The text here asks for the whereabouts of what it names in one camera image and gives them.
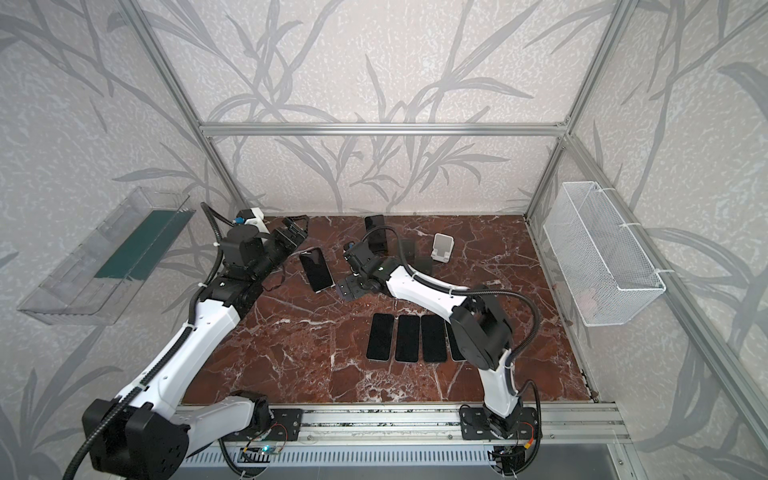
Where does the black phone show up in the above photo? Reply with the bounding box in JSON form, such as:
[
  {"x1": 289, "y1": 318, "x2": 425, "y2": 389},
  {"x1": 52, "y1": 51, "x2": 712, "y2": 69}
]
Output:
[
  {"x1": 395, "y1": 315, "x2": 420, "y2": 363},
  {"x1": 366, "y1": 313, "x2": 395, "y2": 361},
  {"x1": 421, "y1": 315, "x2": 447, "y2": 363},
  {"x1": 364, "y1": 215, "x2": 388, "y2": 255},
  {"x1": 299, "y1": 247, "x2": 335, "y2": 293}
]

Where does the black phone front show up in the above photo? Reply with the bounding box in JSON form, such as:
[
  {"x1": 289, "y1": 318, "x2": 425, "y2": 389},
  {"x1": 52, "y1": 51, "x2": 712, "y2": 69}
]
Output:
[{"x1": 395, "y1": 315, "x2": 420, "y2": 363}]

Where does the green-edged phone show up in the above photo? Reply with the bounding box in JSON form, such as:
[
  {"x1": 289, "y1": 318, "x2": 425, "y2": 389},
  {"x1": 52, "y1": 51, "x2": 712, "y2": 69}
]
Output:
[{"x1": 445, "y1": 322, "x2": 465, "y2": 362}]

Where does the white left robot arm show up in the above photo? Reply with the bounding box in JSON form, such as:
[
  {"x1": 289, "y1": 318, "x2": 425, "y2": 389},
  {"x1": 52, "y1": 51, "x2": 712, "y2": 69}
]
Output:
[{"x1": 64, "y1": 209, "x2": 309, "y2": 479}]

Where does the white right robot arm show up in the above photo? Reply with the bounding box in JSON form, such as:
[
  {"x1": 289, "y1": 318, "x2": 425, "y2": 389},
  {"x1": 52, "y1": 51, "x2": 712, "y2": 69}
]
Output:
[{"x1": 344, "y1": 240, "x2": 542, "y2": 439}]

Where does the white phone stand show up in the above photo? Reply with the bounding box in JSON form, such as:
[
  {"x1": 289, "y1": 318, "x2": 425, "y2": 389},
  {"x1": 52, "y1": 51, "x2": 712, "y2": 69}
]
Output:
[{"x1": 430, "y1": 233, "x2": 455, "y2": 263}]

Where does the green circuit board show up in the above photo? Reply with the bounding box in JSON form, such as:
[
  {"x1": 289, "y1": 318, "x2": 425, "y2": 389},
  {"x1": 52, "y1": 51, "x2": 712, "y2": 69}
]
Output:
[{"x1": 240, "y1": 445, "x2": 284, "y2": 463}]

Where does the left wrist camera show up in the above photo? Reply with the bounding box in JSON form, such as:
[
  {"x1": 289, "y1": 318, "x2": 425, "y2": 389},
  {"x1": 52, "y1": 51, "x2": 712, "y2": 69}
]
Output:
[{"x1": 234, "y1": 207, "x2": 269, "y2": 233}]

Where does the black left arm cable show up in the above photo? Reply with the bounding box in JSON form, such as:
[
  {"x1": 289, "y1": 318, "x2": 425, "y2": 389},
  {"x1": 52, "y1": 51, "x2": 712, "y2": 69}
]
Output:
[{"x1": 59, "y1": 202, "x2": 241, "y2": 480}]

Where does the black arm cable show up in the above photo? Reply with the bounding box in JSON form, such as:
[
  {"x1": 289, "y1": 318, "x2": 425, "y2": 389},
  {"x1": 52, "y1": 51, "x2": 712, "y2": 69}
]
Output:
[
  {"x1": 59, "y1": 202, "x2": 241, "y2": 480},
  {"x1": 359, "y1": 225, "x2": 544, "y2": 475}
]

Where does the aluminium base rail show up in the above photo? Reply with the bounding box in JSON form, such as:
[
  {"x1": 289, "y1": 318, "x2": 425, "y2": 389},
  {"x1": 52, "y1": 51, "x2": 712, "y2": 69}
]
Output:
[{"x1": 173, "y1": 403, "x2": 631, "y2": 448}]

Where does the clear acrylic wall tray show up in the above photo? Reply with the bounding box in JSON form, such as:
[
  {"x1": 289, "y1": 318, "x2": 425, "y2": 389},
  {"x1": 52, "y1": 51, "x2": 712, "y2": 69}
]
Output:
[{"x1": 18, "y1": 187, "x2": 195, "y2": 326}]

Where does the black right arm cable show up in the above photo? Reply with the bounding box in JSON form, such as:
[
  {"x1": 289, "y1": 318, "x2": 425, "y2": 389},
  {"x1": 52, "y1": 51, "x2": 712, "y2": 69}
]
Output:
[{"x1": 359, "y1": 225, "x2": 544, "y2": 475}]

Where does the white wire mesh basket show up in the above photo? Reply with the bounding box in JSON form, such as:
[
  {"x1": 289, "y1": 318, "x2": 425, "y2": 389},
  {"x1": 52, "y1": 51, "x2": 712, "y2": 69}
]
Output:
[{"x1": 544, "y1": 181, "x2": 666, "y2": 327}]

